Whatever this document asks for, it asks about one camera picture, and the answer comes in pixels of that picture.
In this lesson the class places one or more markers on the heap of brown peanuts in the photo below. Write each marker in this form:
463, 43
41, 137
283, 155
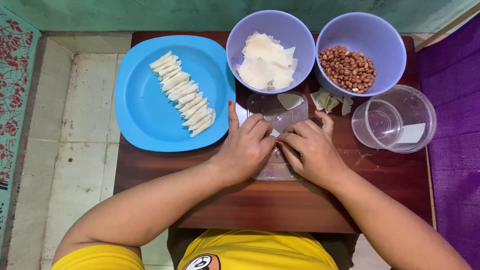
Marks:
348, 69

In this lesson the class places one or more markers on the purple bowl with peanuts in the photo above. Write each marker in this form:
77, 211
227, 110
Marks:
378, 41

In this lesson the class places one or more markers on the single flat wrapper sheet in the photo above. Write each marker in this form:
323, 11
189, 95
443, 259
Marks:
289, 100

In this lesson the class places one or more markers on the large clear round container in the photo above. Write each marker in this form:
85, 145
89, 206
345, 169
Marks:
416, 108

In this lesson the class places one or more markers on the row of rolled white wrappers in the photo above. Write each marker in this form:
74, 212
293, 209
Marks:
183, 93

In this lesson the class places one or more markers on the purple floor mat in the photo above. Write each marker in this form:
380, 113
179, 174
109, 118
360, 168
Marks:
455, 131

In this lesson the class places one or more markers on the clear rectangular plastic lid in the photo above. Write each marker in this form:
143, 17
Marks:
270, 108

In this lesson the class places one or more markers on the purple bowl with wrapper sheets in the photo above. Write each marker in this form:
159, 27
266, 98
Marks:
240, 41

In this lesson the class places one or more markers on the person's left hand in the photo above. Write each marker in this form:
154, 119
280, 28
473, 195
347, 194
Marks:
242, 153

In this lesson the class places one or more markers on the crumpled wrapper scraps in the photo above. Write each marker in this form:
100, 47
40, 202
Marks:
324, 100

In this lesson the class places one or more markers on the green red floral mat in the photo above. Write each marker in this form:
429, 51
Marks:
13, 93

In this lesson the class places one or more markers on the person's right hand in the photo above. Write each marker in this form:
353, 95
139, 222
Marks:
315, 157

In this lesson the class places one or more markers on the person's yellow shirt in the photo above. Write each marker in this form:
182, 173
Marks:
258, 249

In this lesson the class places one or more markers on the small white wrapper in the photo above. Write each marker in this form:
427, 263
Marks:
275, 133

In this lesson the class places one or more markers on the small clear round container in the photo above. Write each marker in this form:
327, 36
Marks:
375, 125

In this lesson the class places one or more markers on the narrow torn wrapper scrap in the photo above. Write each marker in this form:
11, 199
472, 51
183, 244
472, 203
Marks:
347, 105

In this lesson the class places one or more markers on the blue plastic plate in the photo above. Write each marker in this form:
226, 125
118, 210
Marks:
146, 112

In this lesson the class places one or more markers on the pile of white wrapper sheets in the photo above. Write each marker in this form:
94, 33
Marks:
266, 62

